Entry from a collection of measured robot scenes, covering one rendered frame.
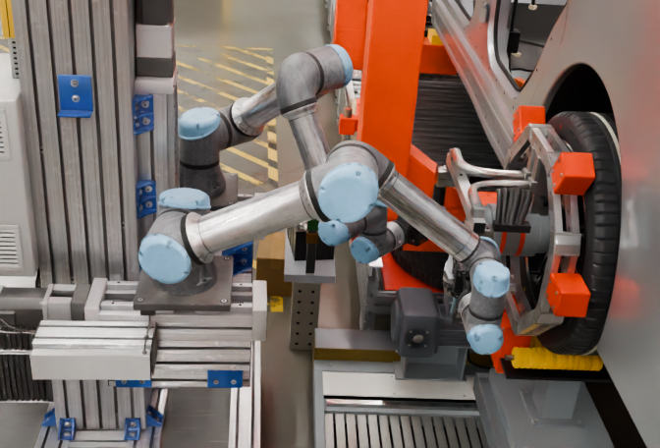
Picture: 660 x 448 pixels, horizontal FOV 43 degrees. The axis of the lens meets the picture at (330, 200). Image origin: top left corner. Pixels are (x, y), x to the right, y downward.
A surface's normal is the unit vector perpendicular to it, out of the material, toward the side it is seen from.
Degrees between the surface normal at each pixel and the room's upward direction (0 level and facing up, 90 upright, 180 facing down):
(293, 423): 0
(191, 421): 0
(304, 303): 90
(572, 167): 35
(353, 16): 90
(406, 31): 90
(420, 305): 0
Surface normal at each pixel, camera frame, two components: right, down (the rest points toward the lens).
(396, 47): 0.03, 0.45
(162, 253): -0.20, 0.48
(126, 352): 0.07, -0.89
